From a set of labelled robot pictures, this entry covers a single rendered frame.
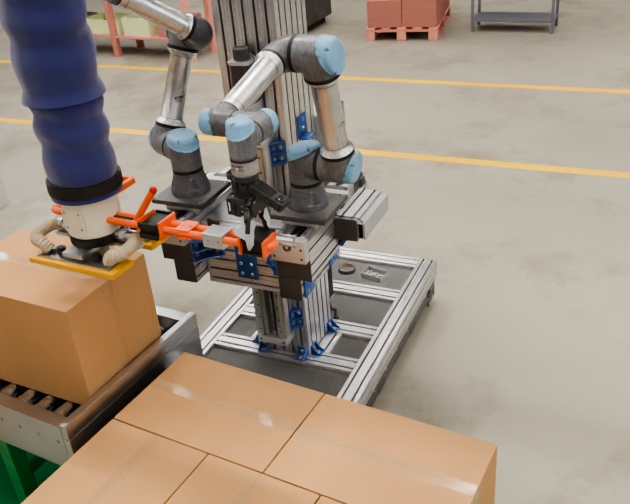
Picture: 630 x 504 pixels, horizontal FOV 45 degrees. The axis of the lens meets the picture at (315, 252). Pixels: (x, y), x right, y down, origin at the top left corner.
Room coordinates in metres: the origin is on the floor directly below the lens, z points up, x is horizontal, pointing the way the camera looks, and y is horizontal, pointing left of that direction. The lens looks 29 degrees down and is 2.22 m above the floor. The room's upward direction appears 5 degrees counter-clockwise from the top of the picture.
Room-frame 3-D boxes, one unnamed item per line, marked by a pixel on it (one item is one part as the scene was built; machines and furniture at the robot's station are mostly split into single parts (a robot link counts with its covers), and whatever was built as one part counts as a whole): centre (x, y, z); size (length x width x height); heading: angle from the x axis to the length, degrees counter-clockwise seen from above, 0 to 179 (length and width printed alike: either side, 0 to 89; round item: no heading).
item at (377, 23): (9.28, -1.40, 0.22); 1.29 x 0.96 x 0.45; 156
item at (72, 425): (2.17, 0.68, 0.58); 0.70 x 0.03 x 0.06; 149
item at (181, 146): (2.68, 0.46, 1.20); 0.13 x 0.12 x 0.14; 34
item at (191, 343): (2.17, 0.68, 0.47); 0.70 x 0.03 x 0.15; 149
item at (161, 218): (2.03, 0.46, 1.22); 0.10 x 0.08 x 0.06; 152
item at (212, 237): (1.93, 0.27, 1.21); 0.07 x 0.07 x 0.04; 62
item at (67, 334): (2.34, 0.96, 0.75); 0.60 x 0.40 x 0.40; 61
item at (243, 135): (1.88, 0.16, 1.52); 0.09 x 0.08 x 0.11; 152
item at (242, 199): (1.88, 0.17, 1.36); 0.09 x 0.08 x 0.12; 60
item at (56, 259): (2.07, 0.73, 1.11); 0.34 x 0.10 x 0.05; 62
